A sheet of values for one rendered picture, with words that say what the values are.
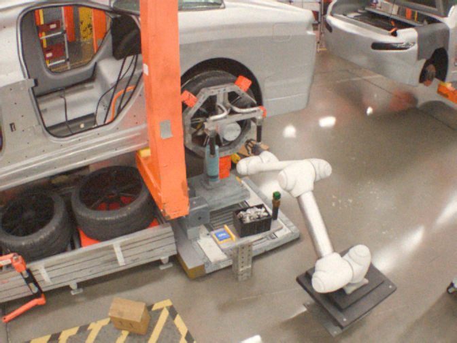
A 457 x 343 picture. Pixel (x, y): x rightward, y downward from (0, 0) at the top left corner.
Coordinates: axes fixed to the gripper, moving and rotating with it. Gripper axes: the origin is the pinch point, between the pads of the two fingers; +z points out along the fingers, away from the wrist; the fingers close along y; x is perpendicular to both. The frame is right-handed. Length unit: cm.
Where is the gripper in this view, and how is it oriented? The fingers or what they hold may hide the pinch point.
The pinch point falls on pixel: (245, 139)
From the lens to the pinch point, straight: 285.0
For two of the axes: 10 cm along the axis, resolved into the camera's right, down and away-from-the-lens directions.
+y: 6.2, -7.7, -1.3
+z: -4.6, -5.0, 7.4
